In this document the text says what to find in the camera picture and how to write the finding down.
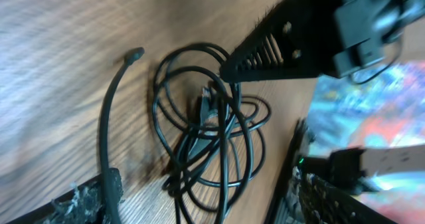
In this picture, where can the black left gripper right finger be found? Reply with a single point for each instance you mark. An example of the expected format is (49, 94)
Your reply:
(320, 189)

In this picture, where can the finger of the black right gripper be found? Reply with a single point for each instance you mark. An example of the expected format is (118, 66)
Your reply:
(296, 39)

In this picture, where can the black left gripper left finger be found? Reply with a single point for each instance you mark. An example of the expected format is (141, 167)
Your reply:
(82, 204)

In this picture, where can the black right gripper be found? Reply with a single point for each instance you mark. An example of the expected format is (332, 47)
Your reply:
(365, 26)

